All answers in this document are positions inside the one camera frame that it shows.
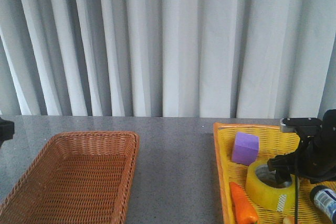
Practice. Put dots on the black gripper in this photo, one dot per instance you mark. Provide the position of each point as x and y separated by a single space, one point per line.
314 158
7 130

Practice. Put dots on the yellow tape roll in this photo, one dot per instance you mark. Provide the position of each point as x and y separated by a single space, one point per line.
262 188

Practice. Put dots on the yellow woven basket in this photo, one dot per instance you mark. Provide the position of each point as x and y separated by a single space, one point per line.
272 142

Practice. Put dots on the purple foam cube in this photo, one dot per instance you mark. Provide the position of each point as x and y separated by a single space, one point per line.
245 149

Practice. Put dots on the toy bread loaf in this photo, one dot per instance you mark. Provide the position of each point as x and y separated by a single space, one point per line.
288 220

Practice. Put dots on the blue capped bottle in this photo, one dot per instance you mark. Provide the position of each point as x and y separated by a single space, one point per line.
323 198

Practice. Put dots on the orange toy carrot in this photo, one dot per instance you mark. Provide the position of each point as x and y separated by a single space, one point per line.
244 211

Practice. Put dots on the brown wicker basket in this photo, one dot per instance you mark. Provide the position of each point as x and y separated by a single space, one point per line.
78 177

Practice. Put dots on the white pleated curtain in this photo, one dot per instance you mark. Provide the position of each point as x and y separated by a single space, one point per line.
173 58

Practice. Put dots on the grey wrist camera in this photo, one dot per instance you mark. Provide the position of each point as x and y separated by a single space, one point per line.
305 126

